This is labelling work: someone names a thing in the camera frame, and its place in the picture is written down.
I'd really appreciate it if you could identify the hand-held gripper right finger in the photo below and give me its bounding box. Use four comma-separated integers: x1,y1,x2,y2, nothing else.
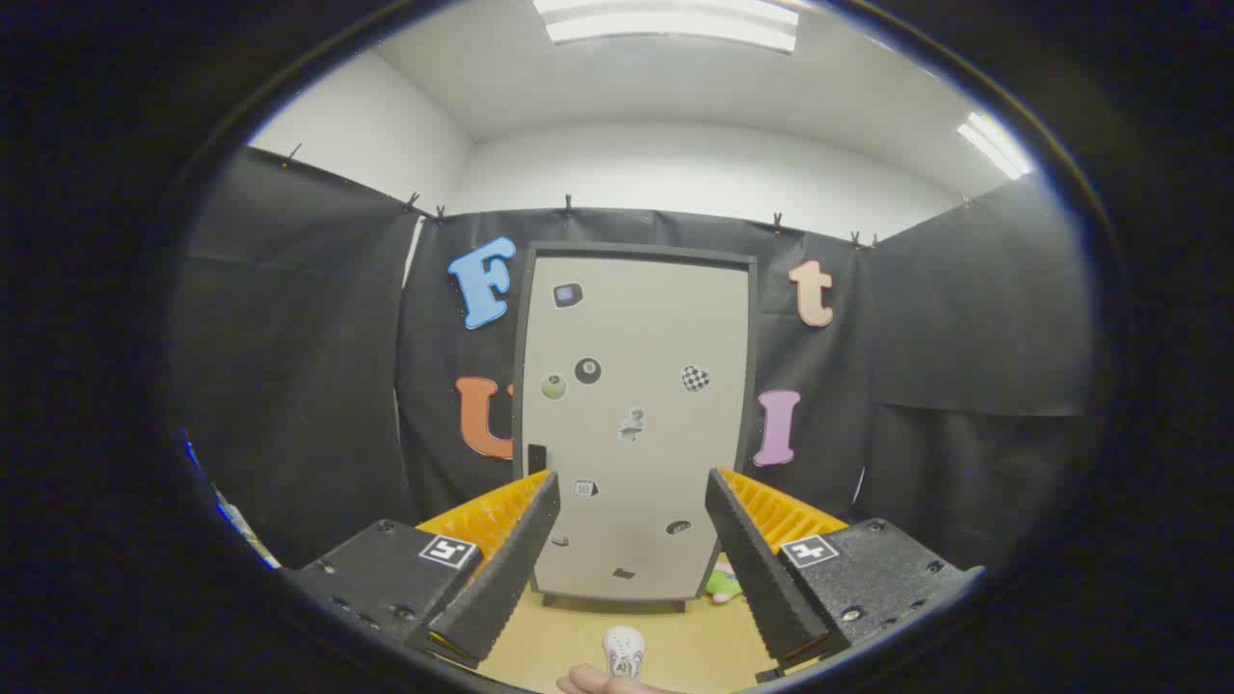
704,467,986,676

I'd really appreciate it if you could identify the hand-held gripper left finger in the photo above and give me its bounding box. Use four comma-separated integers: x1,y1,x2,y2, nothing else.
280,469,562,671

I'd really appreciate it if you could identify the white canvas shoe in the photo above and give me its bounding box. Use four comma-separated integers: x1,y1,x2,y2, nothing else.
604,626,646,681

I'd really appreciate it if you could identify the grey shoe cabinet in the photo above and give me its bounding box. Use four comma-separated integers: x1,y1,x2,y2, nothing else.
511,243,760,613

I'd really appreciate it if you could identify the blue and white object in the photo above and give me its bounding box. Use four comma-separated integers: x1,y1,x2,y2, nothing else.
183,429,282,572

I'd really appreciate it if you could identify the black backdrop cloth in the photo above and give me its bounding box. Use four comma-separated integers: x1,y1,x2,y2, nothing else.
169,145,1100,579

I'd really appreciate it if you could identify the small ceiling light panel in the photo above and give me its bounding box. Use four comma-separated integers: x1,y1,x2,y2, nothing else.
956,111,1034,181

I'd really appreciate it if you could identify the large ceiling light panel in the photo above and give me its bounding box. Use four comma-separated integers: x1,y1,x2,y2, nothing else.
532,0,801,54

